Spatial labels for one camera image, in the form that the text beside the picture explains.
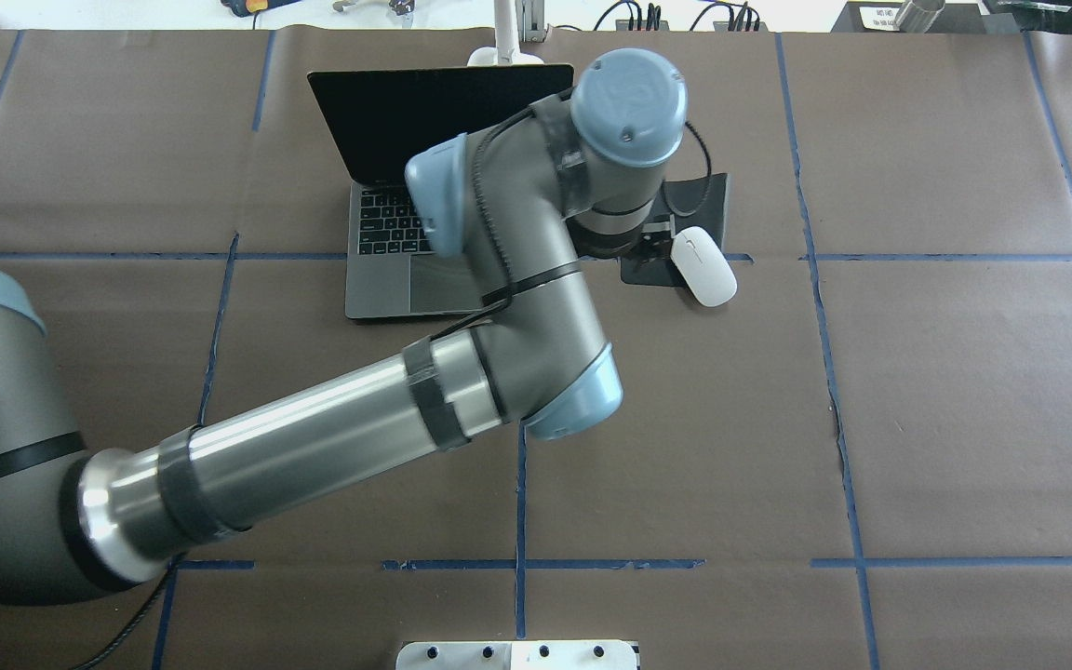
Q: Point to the grey laptop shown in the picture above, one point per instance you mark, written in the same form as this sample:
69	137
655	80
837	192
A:
379	120

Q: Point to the white camera stand column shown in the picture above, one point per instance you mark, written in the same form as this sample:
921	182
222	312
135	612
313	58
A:
520	654

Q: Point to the black box under cup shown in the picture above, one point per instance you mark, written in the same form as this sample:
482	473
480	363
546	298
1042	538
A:
876	17

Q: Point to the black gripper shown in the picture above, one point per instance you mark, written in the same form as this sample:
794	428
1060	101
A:
603	246

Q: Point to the white computer mouse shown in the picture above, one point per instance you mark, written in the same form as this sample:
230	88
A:
703	267

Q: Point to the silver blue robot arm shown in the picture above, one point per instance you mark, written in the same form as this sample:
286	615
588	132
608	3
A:
78	523

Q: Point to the black orange connector strip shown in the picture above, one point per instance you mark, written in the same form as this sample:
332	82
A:
724	17

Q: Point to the black mouse pad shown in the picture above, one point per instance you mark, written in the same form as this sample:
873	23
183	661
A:
683	203

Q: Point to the white desk lamp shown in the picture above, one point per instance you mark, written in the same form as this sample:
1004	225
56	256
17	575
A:
514	23

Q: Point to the steel cup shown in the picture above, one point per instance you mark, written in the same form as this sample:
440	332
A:
917	16

